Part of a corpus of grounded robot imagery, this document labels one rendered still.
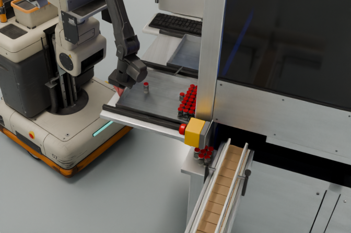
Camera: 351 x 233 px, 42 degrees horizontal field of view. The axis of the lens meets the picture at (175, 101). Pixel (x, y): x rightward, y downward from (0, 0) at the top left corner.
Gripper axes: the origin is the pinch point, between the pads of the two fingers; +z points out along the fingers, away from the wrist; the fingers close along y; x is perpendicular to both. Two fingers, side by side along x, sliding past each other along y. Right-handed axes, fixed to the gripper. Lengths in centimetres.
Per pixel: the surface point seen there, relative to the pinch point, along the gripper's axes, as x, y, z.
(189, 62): 37.2, 17.0, 0.6
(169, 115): -0.5, 22.3, -0.3
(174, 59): 36.5, 9.5, 1.8
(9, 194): -8, -55, 102
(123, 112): -7.6, 5.3, 0.8
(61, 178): 13, -35, 99
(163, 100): 7.2, 16.6, 0.7
